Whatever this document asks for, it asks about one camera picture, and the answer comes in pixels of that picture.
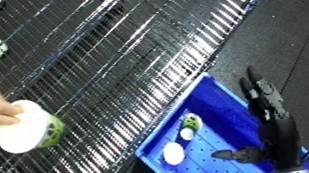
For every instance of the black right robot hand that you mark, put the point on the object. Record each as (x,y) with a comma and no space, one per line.
(279,134)

